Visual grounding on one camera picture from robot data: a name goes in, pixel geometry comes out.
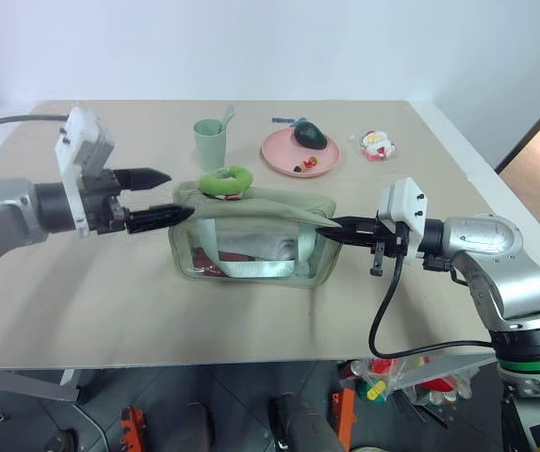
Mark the pink round plate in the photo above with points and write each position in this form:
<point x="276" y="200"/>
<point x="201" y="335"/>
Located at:
<point x="281" y="155"/>

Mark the dark green avocado toy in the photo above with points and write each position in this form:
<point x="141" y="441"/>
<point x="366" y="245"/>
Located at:
<point x="309" y="136"/>

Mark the silver table bracket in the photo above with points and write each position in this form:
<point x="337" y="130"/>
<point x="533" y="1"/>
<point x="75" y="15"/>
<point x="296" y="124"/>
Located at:
<point x="29" y="383"/>
<point x="444" y="369"/>

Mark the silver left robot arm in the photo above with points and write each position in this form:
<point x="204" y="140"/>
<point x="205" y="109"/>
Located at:
<point x="1" y="212"/>

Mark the clear bag of colourful toys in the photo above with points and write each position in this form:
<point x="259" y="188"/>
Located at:
<point x="378" y="376"/>

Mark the small red toy figure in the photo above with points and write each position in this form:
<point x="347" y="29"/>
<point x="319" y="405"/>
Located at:
<point x="308" y="163"/>

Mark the white cloth inside pouch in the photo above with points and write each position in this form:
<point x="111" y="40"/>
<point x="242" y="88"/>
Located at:
<point x="255" y="246"/>

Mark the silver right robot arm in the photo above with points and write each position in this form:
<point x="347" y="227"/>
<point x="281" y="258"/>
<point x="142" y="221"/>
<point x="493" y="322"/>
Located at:
<point x="500" y="263"/>

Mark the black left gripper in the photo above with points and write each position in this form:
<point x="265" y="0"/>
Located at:
<point x="102" y="202"/>

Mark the pale green cup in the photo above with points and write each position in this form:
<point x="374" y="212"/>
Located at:
<point x="209" y="148"/>

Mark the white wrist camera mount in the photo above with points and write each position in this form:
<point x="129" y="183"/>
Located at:
<point x="77" y="141"/>
<point x="404" y="202"/>

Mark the dark rounded shape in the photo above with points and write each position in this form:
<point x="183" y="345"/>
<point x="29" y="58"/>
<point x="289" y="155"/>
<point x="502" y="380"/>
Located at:
<point x="305" y="424"/>

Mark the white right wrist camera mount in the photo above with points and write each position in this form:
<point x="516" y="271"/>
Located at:
<point x="404" y="202"/>

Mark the green pouch with clear window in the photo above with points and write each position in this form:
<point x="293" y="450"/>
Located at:
<point x="269" y="207"/>

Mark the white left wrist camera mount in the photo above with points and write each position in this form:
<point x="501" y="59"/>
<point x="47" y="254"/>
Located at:
<point x="77" y="141"/>

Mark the pale green spoon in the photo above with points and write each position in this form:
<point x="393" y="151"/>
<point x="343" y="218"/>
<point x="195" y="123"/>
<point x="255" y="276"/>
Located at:
<point x="228" y="117"/>

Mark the orange black tool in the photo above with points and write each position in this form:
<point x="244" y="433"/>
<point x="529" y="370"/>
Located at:
<point x="130" y="428"/>
<point x="345" y="414"/>

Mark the santa plush in plastic wrap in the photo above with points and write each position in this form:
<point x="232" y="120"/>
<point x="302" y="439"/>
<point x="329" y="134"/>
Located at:
<point x="377" y="145"/>

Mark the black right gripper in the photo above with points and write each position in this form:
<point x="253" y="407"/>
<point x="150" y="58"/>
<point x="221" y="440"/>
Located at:
<point x="385" y="242"/>

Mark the red item inside pouch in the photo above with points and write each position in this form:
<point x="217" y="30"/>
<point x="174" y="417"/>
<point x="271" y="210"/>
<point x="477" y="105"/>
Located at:
<point x="203" y="261"/>

